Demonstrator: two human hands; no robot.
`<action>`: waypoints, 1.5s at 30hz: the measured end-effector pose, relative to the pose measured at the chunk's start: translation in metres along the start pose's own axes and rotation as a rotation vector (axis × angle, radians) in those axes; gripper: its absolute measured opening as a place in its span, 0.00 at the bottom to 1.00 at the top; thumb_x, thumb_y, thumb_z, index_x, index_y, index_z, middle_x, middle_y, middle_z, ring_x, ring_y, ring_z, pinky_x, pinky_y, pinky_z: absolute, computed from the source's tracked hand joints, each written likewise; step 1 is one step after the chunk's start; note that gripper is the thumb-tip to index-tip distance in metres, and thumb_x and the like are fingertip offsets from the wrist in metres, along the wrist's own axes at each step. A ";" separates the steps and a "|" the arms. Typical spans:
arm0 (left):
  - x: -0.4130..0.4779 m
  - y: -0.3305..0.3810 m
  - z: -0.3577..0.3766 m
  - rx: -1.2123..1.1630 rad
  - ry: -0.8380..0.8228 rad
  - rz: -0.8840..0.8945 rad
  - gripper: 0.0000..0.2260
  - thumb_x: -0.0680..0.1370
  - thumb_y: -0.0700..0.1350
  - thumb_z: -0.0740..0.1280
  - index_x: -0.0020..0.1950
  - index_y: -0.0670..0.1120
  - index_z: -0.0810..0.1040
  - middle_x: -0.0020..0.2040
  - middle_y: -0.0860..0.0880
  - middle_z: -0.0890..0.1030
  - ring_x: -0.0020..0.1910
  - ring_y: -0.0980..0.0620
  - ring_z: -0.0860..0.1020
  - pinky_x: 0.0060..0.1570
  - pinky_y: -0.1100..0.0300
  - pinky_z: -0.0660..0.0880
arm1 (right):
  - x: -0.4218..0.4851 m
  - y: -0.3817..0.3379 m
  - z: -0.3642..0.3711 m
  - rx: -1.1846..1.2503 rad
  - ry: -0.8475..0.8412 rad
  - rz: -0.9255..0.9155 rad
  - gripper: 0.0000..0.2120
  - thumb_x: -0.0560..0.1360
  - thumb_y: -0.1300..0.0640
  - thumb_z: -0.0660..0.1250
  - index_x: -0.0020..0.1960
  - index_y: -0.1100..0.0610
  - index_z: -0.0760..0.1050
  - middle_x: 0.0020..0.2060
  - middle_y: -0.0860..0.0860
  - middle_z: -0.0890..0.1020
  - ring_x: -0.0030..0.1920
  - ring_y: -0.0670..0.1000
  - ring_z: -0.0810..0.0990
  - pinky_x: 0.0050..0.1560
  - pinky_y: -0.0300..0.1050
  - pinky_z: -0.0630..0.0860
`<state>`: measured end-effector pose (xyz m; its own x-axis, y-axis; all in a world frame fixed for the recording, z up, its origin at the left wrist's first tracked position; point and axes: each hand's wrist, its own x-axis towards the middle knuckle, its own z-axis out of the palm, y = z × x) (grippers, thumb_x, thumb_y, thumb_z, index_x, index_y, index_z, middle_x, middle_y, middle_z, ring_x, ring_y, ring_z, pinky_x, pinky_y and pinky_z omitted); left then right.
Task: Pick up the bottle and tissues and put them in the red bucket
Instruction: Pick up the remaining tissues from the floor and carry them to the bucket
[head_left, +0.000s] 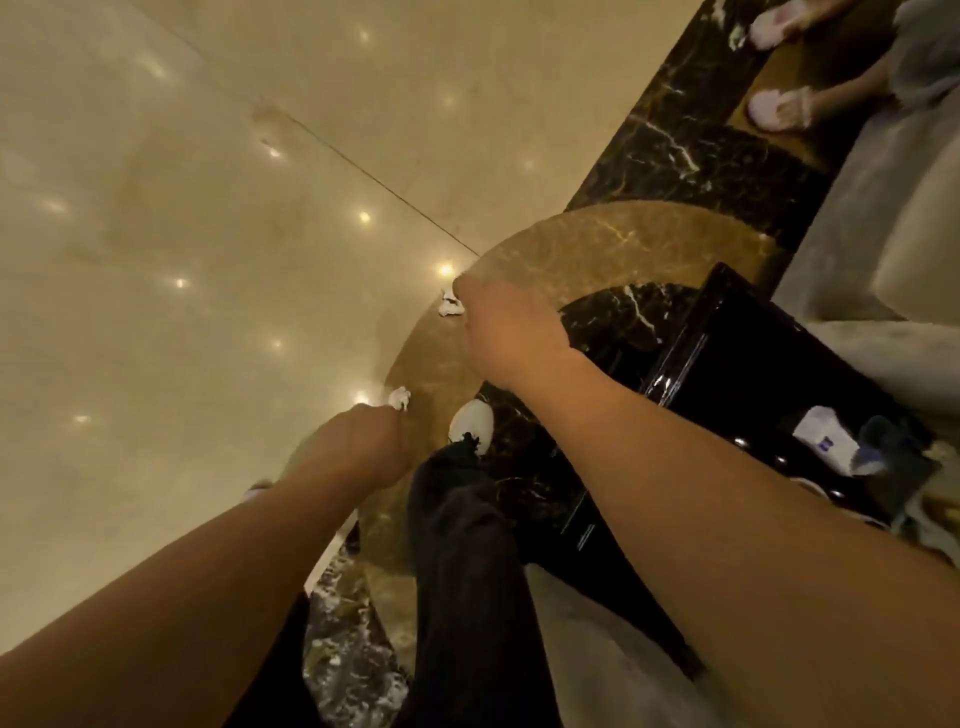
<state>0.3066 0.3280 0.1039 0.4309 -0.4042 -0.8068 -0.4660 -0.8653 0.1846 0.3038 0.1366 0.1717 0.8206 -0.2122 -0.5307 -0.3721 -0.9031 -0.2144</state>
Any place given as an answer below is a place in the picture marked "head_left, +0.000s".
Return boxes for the person's right hand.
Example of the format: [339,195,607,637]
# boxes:
[452,272,585,393]

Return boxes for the person's left hand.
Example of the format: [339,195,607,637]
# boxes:
[311,403,416,498]

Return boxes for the person's right forearm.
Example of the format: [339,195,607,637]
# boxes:
[513,351,960,728]

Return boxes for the person's left forearm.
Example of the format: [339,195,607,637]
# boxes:
[0,465,361,728]

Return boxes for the glossy black low table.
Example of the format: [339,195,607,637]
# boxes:
[517,262,948,680]

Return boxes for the black trousers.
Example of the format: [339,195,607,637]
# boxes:
[225,433,565,728]

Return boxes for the beige sofa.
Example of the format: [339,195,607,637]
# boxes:
[771,90,960,421]

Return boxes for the white packet with blue label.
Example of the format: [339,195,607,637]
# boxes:
[792,405,862,477]

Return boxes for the beige upholstered seat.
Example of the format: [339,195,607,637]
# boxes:
[523,562,751,728]

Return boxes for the beige sofa cushion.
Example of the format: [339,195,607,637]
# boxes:
[872,171,960,327]

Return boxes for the dark grey-blue cloth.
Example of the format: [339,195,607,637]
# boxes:
[853,414,942,526]

